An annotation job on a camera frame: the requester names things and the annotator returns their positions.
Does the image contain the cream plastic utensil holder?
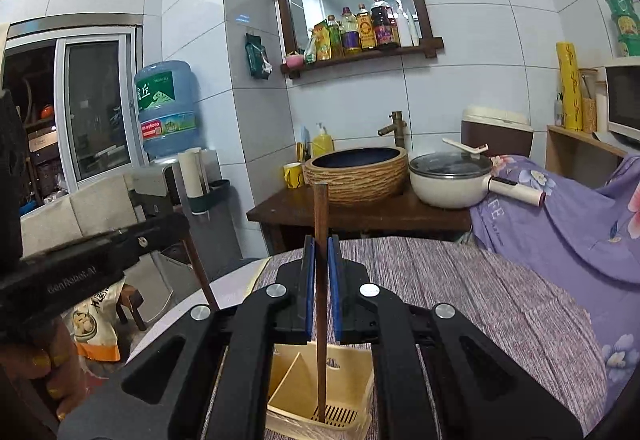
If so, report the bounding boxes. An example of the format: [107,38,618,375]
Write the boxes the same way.
[265,342,376,440]

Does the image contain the yellow cooking oil bottle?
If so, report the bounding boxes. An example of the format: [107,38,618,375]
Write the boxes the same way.
[356,4,377,52]

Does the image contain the white plastic spoon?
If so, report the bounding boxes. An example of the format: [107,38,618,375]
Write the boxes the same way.
[442,137,488,156]

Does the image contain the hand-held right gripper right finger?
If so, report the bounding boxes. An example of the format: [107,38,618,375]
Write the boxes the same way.
[327,235,583,440]

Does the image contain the blue water jug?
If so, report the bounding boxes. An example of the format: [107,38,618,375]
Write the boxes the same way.
[134,61,205,160]

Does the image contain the yellow soap pump bottle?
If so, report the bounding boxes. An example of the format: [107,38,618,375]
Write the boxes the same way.
[311,122,335,158]

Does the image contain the wooden framed wall mirror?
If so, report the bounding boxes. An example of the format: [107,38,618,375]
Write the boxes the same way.
[271,0,444,80]

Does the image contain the small wooden stool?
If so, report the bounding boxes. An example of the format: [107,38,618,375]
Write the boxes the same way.
[116,284,147,332]

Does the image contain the yellow refill pouch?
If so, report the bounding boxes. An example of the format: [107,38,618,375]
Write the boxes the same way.
[314,22,332,62]

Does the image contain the green hanging bag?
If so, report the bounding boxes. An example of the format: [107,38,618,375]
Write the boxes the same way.
[244,32,274,81]

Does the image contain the tall storage jar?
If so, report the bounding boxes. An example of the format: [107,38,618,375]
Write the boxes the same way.
[580,68,599,133]

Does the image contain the grey water dispenser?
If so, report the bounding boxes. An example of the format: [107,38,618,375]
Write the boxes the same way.
[125,149,241,281]

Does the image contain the brown wooden chopstick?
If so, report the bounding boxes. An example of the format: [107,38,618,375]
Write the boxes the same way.
[313,182,330,423]
[182,232,221,314]

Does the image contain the white microwave oven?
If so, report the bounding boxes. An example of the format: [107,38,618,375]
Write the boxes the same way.
[605,56,640,143]

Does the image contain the light wooden shelf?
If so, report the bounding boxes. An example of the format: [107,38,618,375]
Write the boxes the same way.
[545,124,628,188]

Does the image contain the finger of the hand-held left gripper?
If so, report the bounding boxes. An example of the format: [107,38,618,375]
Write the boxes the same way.
[114,212,192,272]

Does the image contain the glass pot lid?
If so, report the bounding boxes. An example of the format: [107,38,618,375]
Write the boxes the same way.
[409,151,494,181]

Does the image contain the yellow wrap roll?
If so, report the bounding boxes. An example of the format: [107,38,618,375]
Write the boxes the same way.
[556,41,585,131]

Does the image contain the woven pattern sink basin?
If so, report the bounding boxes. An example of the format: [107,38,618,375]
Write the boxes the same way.
[303,146,409,207]

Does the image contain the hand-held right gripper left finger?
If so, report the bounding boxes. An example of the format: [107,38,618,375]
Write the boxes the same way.
[57,235,321,440]

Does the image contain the purple floral cloth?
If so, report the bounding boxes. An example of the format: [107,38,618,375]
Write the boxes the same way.
[470,152,640,401]

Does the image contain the white plastic bottle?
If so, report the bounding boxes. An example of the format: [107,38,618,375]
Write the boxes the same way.
[397,5,420,47]

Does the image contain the bronze faucet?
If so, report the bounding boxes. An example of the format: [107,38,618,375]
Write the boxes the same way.
[377,110,410,150]

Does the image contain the white cooking pot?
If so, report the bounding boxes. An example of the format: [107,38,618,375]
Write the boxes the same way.
[409,152,547,209]

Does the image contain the person's left hand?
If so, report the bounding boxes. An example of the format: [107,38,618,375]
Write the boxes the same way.
[0,319,87,422]

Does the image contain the printed snack bag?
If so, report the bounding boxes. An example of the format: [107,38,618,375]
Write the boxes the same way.
[62,282,126,363]

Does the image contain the dark soy sauce bottle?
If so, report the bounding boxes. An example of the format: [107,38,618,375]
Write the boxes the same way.
[371,0,400,50]

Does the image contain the dark wooden vanity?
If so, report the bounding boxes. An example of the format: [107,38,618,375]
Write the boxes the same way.
[246,185,473,253]

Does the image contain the yellow mug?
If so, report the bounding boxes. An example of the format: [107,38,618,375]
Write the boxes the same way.
[283,162,306,190]

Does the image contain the purple label bottle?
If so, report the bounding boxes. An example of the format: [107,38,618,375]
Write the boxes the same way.
[341,7,362,55]

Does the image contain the brown and white rice cooker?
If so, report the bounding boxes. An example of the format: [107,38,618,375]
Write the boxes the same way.
[461,106,534,160]

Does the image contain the sliding window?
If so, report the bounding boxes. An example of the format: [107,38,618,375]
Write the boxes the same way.
[0,17,144,216]

